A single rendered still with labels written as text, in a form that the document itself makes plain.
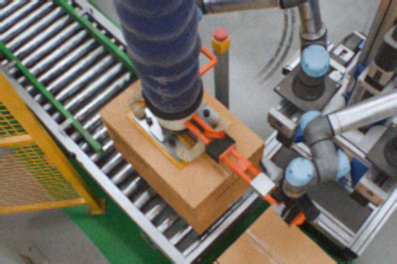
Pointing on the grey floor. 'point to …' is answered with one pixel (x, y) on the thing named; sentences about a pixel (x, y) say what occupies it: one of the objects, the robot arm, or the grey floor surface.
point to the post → (221, 71)
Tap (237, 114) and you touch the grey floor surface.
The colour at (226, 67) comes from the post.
